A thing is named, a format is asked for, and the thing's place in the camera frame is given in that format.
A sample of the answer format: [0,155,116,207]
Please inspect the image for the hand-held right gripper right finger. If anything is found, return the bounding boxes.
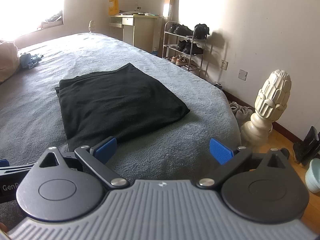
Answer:
[197,138,287,188]

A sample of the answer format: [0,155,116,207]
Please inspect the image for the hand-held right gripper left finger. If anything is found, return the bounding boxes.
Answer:
[39,136,130,188]

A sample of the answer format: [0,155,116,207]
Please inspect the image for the black t-shirt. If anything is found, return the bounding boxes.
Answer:
[54,63,190,151]

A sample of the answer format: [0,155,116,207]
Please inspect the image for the grey sneaker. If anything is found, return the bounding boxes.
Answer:
[236,106,254,123]
[229,101,245,116]

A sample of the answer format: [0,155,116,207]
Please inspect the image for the black plastic object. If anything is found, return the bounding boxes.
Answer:
[292,126,320,168]

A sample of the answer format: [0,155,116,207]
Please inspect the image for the pale green bowl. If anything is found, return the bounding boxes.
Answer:
[304,158,320,194]

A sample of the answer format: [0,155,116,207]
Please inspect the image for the beige jacket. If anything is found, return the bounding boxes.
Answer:
[0,41,21,83]

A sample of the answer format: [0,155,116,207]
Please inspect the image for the light blue cloth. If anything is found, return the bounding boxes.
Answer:
[19,52,43,70]

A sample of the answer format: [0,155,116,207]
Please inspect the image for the metal shoe rack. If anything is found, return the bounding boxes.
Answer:
[162,21,208,72]

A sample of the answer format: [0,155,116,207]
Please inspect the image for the cream desk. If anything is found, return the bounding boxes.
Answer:
[109,14,163,53]

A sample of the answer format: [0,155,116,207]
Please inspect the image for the group of shoes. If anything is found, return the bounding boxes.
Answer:
[167,22,210,67]

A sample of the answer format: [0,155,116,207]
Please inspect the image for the papers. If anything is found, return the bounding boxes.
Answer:
[119,10,160,17]

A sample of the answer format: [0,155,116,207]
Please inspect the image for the dark sneaker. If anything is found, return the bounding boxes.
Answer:
[41,11,63,28]

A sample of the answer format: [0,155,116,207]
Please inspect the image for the yellow box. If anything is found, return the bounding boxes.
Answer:
[108,0,120,15]

